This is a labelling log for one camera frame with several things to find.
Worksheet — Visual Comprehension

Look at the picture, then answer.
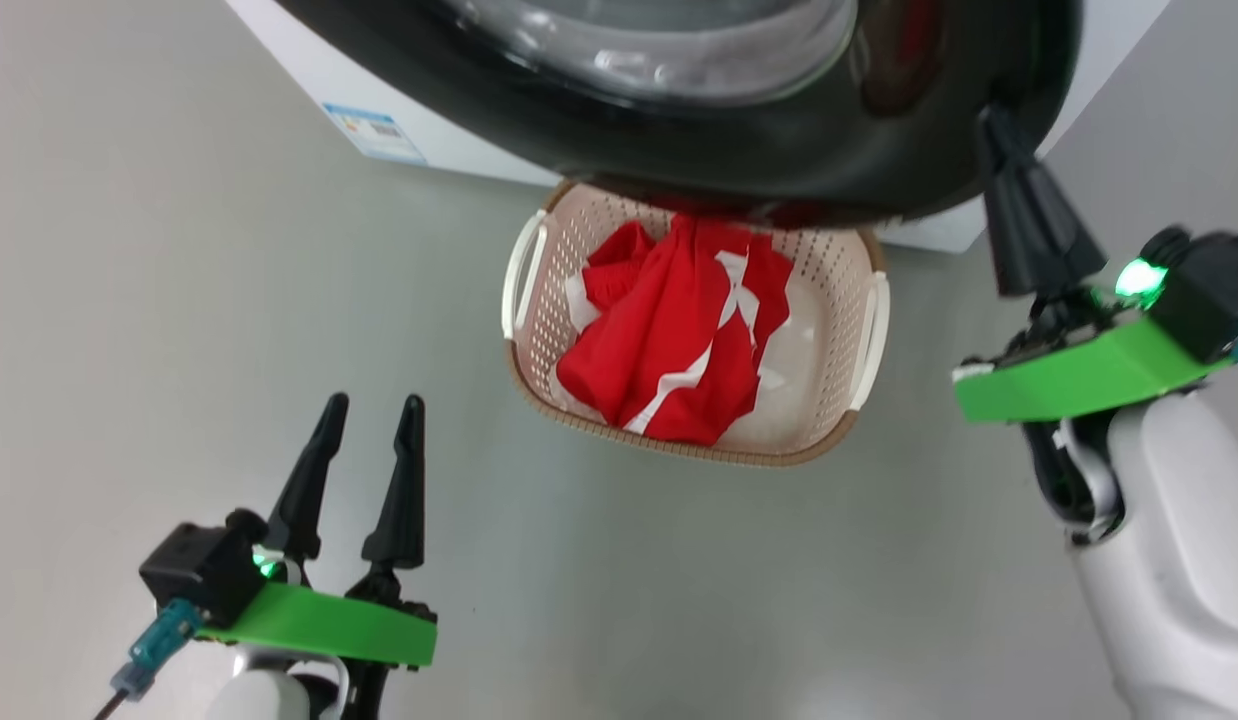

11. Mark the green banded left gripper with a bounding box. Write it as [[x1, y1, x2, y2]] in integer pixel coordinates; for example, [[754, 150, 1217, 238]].
[[194, 393, 438, 668]]

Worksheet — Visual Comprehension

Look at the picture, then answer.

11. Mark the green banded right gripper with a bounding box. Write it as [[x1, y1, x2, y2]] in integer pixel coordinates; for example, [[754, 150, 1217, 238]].
[[954, 105, 1230, 423]]

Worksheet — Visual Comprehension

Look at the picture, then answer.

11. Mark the glass washing machine door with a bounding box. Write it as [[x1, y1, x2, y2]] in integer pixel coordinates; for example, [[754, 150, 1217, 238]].
[[274, 0, 1085, 229]]

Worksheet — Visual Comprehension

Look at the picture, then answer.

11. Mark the cream basket with brown rim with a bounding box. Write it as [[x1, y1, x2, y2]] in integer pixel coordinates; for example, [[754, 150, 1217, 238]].
[[501, 180, 892, 468]]

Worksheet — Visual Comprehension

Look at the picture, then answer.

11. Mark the white front-load washing machine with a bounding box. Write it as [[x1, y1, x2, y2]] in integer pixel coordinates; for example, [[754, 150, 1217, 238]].
[[224, 0, 1175, 256]]

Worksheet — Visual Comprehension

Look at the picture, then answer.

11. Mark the blue energy label sticker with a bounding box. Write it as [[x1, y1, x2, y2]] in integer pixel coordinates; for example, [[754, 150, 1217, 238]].
[[322, 102, 427, 164]]

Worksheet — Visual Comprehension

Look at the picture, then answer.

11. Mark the left cable with blue plug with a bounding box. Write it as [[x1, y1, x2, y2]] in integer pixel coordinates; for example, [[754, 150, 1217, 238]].
[[94, 598, 202, 720]]

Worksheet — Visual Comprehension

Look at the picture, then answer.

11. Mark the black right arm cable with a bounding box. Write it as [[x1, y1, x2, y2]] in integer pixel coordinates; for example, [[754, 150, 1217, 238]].
[[1024, 420, 1125, 546]]

